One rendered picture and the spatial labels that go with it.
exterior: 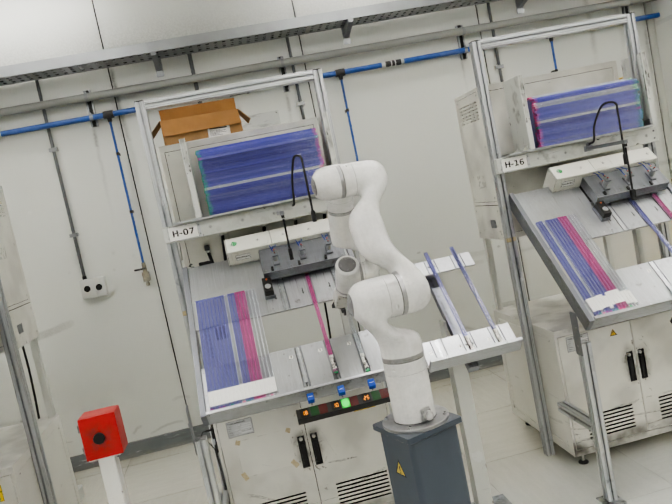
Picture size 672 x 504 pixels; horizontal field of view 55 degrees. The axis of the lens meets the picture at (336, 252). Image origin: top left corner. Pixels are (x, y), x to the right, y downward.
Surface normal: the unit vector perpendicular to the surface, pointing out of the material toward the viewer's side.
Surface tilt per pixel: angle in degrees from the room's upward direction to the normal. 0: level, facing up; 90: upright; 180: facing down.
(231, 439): 90
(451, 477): 90
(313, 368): 43
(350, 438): 90
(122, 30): 90
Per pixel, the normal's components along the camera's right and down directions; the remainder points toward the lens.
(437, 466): 0.47, -0.02
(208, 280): -0.05, -0.68
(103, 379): 0.15, 0.06
